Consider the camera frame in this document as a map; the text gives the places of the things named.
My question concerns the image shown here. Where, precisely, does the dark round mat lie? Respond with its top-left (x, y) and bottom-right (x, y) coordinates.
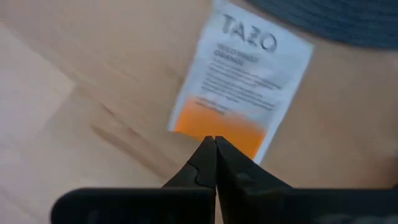
top-left (245, 0), bottom-right (398, 50)

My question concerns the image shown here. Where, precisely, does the white orange Tazo tea bag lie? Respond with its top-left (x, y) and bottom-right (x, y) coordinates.
top-left (167, 0), bottom-right (315, 164)

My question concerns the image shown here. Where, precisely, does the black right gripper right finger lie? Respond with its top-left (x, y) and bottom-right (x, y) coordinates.
top-left (215, 136), bottom-right (398, 224)

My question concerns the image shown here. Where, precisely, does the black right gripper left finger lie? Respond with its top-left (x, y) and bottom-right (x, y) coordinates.
top-left (51, 136), bottom-right (217, 224)

